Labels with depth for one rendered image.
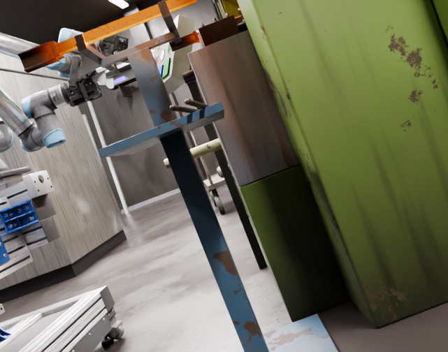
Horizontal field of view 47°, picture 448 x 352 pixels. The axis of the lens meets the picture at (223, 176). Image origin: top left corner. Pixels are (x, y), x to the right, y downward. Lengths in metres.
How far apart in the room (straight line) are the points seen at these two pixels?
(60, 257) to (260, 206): 3.25
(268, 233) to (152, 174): 9.12
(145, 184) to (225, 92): 9.20
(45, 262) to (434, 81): 3.87
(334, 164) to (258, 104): 0.37
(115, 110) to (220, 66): 9.27
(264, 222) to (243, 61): 0.51
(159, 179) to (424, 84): 9.43
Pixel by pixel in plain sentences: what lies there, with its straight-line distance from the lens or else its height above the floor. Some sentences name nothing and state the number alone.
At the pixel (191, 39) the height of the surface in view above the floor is 0.99.
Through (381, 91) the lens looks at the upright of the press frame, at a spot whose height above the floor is 0.59.
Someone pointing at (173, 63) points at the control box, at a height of 1.00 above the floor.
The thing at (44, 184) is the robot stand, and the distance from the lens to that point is 2.15.
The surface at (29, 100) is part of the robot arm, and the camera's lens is 1.92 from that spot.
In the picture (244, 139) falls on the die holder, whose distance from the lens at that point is 1.63.
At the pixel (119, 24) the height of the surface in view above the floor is 0.97.
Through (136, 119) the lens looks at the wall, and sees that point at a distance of 10.73.
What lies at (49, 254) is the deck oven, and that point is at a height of 0.26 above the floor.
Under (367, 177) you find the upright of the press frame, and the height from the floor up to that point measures 0.40.
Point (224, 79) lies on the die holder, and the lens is 1.64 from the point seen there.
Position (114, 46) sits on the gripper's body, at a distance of 2.26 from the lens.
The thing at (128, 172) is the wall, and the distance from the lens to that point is 10.86.
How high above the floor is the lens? 0.62
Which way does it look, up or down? 3 degrees down
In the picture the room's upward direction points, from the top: 21 degrees counter-clockwise
